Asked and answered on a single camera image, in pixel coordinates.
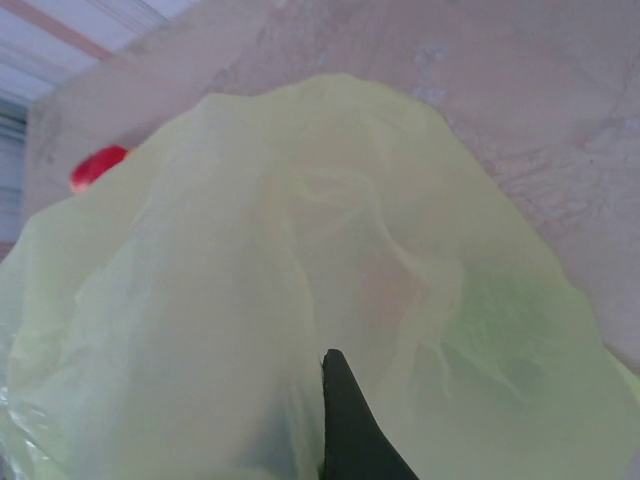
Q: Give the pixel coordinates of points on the red wrinkled fruit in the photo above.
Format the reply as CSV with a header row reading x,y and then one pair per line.
x,y
92,172

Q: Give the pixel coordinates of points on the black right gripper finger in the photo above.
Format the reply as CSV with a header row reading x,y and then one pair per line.
x,y
350,440

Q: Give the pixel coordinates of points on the translucent yellow-green plastic bag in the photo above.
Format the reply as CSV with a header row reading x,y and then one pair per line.
x,y
200,300

